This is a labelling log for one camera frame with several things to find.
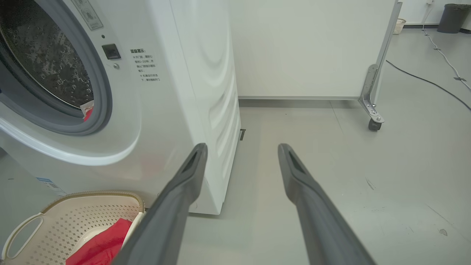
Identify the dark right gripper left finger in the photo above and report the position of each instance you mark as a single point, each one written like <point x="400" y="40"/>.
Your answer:
<point x="169" y="221"/>

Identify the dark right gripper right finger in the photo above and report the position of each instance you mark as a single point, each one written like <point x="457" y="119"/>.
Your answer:
<point x="316" y="221"/>

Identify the red garment white stripes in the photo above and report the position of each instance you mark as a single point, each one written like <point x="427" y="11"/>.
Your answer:
<point x="103" y="246"/>

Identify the cream perforated laundry basket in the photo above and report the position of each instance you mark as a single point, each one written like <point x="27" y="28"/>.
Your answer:
<point x="66" y="221"/>

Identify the white washing machine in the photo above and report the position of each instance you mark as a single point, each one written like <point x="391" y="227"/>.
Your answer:
<point x="176" y="92"/>

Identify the small cream woven basket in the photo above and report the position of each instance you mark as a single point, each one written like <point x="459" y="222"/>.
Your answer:
<point x="399" y="26"/>

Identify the blue energy label sticker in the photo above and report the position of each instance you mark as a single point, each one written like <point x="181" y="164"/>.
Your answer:
<point x="49" y="185"/>

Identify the red and white garment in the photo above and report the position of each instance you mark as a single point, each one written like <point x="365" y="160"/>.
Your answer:
<point x="87" y="115"/>

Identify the metal caster leg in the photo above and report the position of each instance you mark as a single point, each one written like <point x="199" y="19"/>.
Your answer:
<point x="369" y="92"/>

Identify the printed warning text label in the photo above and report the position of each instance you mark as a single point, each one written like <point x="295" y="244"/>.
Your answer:
<point x="145" y="65"/>

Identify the white partition panel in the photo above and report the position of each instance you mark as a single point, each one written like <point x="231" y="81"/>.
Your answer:
<point x="301" y="48"/>

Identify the grey instruction sticker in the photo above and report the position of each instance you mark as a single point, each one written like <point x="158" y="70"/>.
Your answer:
<point x="88" y="14"/>

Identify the dark grey trash bin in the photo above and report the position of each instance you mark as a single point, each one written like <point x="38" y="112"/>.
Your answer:
<point x="454" y="18"/>

